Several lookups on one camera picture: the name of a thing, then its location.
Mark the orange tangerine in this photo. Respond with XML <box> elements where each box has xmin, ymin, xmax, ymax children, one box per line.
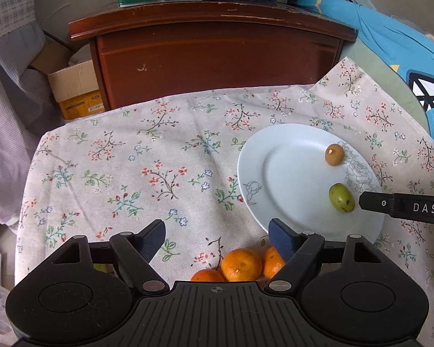
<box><xmin>220</xmin><ymin>248</ymin><xmax>262</xmax><ymax>282</ymax></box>
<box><xmin>262</xmin><ymin>247</ymin><xmax>285</xmax><ymax>279</ymax></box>
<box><xmin>190</xmin><ymin>269</ymin><xmax>226</xmax><ymax>283</ymax></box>

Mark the green jujube fruit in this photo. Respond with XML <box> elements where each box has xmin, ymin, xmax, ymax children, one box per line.
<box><xmin>328</xmin><ymin>182</ymin><xmax>355</xmax><ymax>213</ymax></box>

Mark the brown longan fruit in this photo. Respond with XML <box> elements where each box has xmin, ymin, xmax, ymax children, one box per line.
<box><xmin>325</xmin><ymin>143</ymin><xmax>345</xmax><ymax>166</ymax></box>

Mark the white ceramic plate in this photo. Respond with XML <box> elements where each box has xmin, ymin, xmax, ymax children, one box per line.
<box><xmin>238</xmin><ymin>124</ymin><xmax>384</xmax><ymax>242</ymax></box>

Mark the floral tablecloth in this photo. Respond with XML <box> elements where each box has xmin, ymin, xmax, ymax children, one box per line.
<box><xmin>6</xmin><ymin>58</ymin><xmax>434</xmax><ymax>346</ymax></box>

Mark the blue plush pillow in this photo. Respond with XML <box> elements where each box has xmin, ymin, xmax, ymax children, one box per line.
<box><xmin>295</xmin><ymin>0</ymin><xmax>434</xmax><ymax>139</ymax></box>

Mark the open cardboard box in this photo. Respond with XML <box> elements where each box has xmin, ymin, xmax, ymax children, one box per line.
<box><xmin>30</xmin><ymin>42</ymin><xmax>105</xmax><ymax>121</ymax></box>

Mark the checkered grey bed sheet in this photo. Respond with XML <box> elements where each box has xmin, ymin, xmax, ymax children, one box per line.
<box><xmin>0</xmin><ymin>0</ymin><xmax>60</xmax><ymax>224</ymax></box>

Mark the dark wooden cabinet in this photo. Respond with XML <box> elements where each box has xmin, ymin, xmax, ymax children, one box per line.
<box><xmin>69</xmin><ymin>1</ymin><xmax>357</xmax><ymax>109</ymax></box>

